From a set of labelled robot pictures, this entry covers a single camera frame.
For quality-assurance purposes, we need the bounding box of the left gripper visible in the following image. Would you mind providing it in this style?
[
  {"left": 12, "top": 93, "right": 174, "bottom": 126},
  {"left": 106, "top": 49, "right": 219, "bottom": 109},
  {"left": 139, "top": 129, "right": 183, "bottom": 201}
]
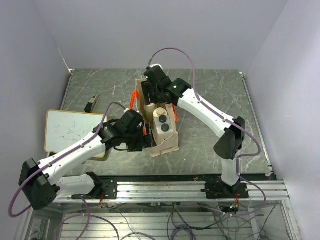
[{"left": 123, "top": 122, "right": 158, "bottom": 152}]

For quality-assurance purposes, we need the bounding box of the beige canvas tote bag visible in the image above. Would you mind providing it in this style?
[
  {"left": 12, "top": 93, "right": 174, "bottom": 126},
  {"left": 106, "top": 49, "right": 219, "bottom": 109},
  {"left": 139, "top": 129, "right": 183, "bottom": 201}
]
[{"left": 130, "top": 79, "right": 179, "bottom": 158}]

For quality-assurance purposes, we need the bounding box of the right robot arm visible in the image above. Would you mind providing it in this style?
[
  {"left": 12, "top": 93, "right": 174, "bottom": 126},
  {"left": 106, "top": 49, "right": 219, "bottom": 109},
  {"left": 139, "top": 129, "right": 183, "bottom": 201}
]
[{"left": 142, "top": 64, "right": 246, "bottom": 198}]

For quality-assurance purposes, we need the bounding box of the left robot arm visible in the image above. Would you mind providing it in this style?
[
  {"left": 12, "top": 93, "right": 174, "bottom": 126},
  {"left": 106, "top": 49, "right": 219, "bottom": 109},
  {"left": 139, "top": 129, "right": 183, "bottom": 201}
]
[{"left": 19, "top": 109, "right": 153, "bottom": 210}]

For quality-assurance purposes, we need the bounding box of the beige bottle wooden cap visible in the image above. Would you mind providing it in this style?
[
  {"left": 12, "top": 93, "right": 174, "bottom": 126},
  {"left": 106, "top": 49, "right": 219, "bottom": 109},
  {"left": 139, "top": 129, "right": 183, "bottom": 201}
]
[
  {"left": 144, "top": 103, "right": 157, "bottom": 122},
  {"left": 153, "top": 107, "right": 168, "bottom": 119}
]

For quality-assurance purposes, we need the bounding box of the white bottle grey cap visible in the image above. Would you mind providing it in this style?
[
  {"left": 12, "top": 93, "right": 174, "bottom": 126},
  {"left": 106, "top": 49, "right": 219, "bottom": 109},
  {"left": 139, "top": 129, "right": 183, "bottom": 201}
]
[
  {"left": 156, "top": 123, "right": 174, "bottom": 142},
  {"left": 153, "top": 115, "right": 172, "bottom": 126}
]

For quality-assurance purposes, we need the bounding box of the whiteboard eraser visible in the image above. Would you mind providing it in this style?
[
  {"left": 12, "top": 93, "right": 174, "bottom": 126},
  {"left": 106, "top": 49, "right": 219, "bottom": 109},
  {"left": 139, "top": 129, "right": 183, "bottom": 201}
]
[{"left": 84, "top": 93, "right": 100, "bottom": 114}]

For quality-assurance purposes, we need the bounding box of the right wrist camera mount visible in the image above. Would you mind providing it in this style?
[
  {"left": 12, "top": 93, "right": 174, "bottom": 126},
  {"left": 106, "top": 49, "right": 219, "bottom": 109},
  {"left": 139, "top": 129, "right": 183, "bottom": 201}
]
[{"left": 146, "top": 63, "right": 164, "bottom": 70}]

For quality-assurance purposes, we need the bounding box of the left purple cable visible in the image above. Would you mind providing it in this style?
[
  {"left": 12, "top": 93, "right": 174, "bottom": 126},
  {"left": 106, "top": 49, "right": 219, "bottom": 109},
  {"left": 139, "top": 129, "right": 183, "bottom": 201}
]
[{"left": 8, "top": 102, "right": 127, "bottom": 218}]

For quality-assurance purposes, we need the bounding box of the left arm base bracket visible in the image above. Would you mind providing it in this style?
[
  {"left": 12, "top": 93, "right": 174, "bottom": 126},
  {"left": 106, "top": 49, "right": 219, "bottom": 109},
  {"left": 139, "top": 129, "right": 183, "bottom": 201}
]
[{"left": 71, "top": 180, "right": 118, "bottom": 200}]

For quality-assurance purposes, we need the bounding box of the aluminium mounting rail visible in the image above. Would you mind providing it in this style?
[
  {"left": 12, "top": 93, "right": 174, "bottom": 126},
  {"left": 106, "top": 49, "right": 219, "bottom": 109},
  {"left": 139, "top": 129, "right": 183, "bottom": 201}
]
[{"left": 53, "top": 180, "right": 287, "bottom": 201}]

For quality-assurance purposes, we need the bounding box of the small whiteboard yellow frame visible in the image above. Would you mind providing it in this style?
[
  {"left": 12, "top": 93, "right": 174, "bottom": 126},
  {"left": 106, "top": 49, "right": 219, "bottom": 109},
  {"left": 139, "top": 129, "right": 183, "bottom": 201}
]
[{"left": 44, "top": 110, "right": 103, "bottom": 153}]

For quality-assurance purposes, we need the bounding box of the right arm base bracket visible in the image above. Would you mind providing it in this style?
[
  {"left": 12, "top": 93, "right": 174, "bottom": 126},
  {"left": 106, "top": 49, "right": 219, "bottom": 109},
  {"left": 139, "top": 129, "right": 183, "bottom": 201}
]
[{"left": 200, "top": 182, "right": 249, "bottom": 199}]

